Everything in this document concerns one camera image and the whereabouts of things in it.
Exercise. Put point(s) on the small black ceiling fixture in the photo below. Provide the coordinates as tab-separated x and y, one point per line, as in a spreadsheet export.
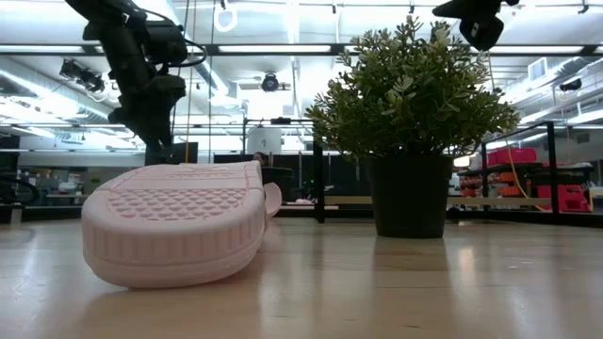
571	85

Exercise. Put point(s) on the black ceiling fixture cluster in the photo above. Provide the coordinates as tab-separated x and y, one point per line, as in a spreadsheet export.
82	75

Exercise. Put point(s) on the black metal shelf wooden board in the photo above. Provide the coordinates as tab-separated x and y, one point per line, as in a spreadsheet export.
494	201

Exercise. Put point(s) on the red plastic bin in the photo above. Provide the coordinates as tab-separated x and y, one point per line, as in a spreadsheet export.
513	156

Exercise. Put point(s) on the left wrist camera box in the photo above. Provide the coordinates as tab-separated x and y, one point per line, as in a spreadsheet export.
165	42

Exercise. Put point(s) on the red plastic crate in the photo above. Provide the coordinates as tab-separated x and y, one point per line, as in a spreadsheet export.
567	198

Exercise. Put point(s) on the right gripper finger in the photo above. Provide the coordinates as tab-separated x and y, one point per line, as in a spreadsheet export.
450	10

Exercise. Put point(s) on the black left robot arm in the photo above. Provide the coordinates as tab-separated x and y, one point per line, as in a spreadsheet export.
101	14

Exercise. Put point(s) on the person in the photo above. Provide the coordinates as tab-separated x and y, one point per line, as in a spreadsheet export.
260	159

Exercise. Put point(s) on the black storage rack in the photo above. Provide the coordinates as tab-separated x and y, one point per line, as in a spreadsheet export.
532	168

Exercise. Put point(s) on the green plant in black pot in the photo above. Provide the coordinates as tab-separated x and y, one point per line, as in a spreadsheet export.
410	117

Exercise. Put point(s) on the black aluminium table frame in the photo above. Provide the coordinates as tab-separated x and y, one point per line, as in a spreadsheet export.
47	213

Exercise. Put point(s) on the black ceiling dome camera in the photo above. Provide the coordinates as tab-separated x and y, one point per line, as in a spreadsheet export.
270	83

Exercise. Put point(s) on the black computer monitor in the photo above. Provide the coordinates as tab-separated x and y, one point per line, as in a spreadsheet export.
186	153

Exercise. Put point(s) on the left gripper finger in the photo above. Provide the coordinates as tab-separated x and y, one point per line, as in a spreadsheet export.
165	139
150	141

